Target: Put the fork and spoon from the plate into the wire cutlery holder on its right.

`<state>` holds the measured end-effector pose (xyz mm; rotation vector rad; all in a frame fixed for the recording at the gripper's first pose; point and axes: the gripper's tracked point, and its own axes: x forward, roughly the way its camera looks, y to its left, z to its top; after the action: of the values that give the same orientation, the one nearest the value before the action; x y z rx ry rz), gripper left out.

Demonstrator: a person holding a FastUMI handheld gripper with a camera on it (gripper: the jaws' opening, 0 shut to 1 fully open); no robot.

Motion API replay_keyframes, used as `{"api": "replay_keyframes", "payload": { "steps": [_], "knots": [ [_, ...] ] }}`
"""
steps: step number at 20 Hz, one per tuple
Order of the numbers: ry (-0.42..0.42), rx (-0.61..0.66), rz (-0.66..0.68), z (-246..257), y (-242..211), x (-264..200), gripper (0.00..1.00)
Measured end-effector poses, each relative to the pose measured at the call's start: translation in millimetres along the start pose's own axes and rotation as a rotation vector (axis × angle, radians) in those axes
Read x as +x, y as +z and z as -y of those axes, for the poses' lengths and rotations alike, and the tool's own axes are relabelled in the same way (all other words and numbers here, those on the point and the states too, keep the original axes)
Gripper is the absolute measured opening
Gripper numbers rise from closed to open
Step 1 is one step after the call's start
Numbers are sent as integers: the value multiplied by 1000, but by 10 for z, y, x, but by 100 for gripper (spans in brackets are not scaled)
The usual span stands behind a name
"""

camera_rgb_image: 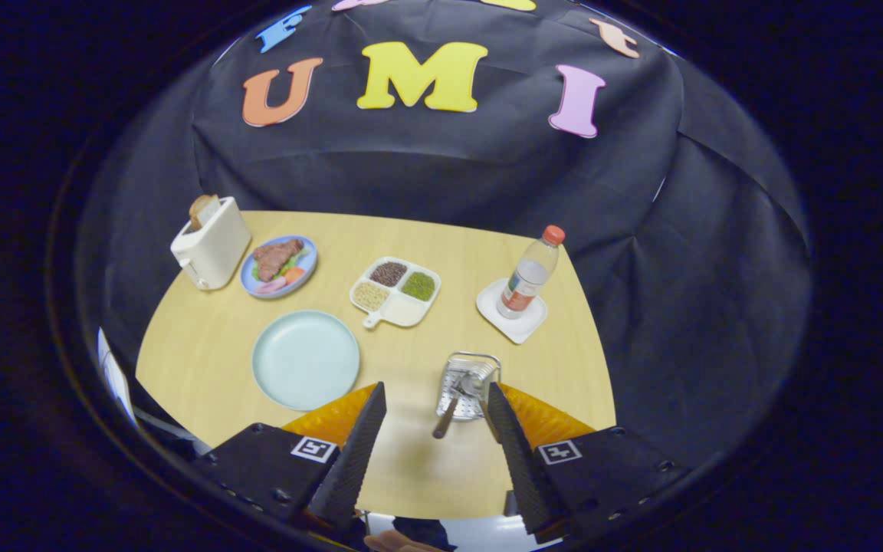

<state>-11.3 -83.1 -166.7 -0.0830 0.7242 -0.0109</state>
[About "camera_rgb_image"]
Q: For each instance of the white square coaster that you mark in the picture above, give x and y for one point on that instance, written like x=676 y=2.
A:
x=491 y=307

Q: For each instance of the person's dark clothing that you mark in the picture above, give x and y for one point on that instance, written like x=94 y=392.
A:
x=426 y=530

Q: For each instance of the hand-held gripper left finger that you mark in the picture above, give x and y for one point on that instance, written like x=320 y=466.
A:
x=353 y=460

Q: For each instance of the white paper sheet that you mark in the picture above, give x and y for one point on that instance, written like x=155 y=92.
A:
x=116 y=379

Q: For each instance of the toasted bread slice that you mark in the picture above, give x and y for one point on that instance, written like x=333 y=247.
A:
x=202 y=211

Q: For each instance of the white toaster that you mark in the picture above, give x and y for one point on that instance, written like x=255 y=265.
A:
x=215 y=249

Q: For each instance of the pale green round plate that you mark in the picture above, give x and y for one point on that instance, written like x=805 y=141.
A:
x=303 y=360

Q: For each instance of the metal spoon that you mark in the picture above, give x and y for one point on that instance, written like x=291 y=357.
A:
x=448 y=418

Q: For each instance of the clear water bottle red cap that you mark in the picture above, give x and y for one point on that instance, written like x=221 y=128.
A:
x=530 y=276

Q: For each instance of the green lettuce leaf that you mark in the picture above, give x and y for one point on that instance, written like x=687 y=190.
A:
x=288 y=264

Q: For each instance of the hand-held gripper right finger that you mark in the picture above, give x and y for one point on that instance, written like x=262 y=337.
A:
x=514 y=452

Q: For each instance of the pink ham slice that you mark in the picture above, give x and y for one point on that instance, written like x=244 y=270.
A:
x=270 y=286

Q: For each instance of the blue plate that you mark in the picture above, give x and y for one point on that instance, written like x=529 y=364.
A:
x=308 y=253

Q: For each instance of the white divided dish with grains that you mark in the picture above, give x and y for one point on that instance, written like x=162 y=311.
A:
x=403 y=310

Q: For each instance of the brown steak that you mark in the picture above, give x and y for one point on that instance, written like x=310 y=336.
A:
x=277 y=257

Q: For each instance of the orange carrot slice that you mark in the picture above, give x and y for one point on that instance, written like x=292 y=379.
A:
x=293 y=274

